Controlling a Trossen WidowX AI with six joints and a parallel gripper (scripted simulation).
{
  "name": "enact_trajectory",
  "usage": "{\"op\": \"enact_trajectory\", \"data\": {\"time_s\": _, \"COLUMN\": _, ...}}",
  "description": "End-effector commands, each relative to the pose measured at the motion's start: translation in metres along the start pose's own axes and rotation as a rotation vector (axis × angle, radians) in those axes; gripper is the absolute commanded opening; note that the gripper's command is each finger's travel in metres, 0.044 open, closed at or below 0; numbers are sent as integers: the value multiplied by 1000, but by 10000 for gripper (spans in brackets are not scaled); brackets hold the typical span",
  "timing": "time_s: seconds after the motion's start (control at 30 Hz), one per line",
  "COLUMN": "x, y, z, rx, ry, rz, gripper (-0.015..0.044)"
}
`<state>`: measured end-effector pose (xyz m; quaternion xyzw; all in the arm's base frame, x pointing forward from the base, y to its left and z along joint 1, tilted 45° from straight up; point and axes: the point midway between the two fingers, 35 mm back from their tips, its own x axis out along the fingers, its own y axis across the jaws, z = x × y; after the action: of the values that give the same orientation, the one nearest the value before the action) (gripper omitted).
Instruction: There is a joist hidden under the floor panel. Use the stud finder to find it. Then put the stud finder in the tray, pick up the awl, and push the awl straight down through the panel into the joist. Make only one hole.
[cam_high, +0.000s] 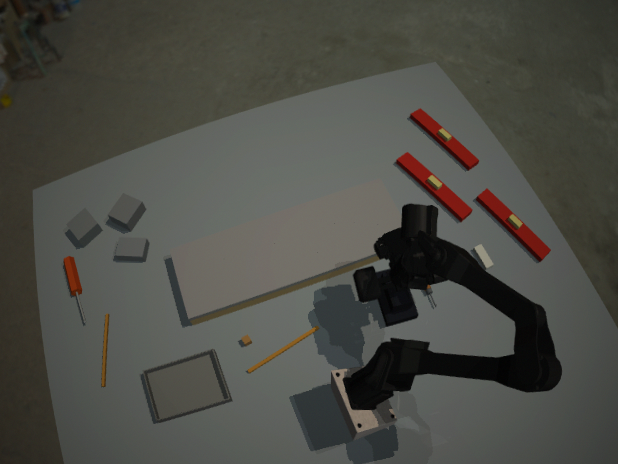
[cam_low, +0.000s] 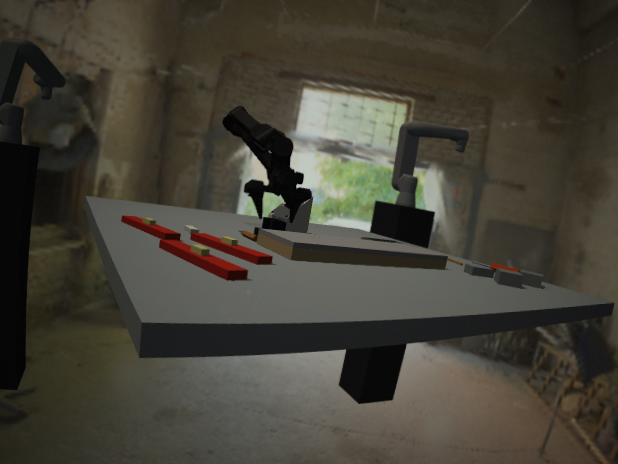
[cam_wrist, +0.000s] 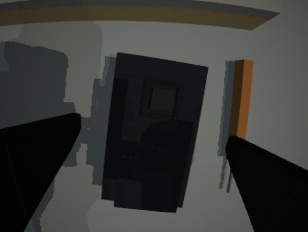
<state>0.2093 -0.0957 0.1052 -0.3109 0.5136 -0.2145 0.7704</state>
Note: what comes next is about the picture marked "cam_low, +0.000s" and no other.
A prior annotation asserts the beige rectangular panel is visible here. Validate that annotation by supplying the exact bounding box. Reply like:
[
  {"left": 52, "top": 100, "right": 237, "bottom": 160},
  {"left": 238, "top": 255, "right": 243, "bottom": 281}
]
[{"left": 256, "top": 228, "right": 448, "bottom": 270}]

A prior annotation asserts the red flat bar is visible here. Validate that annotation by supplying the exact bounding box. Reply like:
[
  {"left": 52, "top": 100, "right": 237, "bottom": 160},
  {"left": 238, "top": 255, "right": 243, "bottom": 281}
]
[
  {"left": 121, "top": 215, "right": 181, "bottom": 241},
  {"left": 159, "top": 240, "right": 248, "bottom": 280},
  {"left": 190, "top": 233, "right": 273, "bottom": 265}
]

